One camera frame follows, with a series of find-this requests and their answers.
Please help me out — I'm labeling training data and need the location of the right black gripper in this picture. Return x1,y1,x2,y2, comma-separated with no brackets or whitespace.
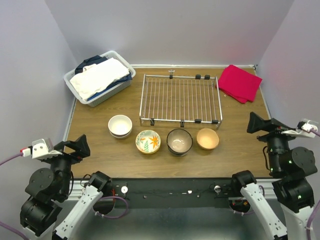
247,110,303,174

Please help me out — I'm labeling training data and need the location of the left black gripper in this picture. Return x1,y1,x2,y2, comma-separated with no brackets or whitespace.
45,133,91,198

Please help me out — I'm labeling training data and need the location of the beige stoneware bowl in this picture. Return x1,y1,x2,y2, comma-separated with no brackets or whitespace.
108,115,133,136

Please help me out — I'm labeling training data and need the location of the cream bowl with drawing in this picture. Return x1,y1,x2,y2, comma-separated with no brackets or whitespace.
196,128,220,150

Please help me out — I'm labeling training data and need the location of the plain teal bowl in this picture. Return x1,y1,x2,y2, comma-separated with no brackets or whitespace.
166,128,193,152

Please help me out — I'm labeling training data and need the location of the glossy red bowl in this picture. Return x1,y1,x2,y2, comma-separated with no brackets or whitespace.
109,131,131,139

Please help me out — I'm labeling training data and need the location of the teal and white bowl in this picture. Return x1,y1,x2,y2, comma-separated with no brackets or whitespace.
168,147,188,157

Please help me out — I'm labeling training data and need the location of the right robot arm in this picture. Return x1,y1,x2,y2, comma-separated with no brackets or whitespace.
230,112,320,240

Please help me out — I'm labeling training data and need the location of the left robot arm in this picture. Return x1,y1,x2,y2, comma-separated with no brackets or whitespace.
20,134,112,240

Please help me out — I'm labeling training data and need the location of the red folded cloth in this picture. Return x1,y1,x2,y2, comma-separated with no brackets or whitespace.
217,65,262,104

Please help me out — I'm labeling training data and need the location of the white plastic laundry basket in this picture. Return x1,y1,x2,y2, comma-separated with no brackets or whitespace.
63,50,136,107

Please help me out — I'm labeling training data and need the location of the white folded cloth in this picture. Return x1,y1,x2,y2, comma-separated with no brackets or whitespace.
69,57,132,102

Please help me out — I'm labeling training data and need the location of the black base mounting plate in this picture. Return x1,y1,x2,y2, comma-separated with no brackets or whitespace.
92,177,251,210

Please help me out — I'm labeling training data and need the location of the dark blue folded cloth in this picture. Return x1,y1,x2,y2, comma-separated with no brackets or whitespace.
74,55,108,75

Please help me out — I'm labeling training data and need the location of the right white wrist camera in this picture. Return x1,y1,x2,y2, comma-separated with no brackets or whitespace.
281,118,320,138

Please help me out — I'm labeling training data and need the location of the metal wire dish rack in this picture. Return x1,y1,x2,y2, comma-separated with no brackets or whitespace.
139,70,223,129

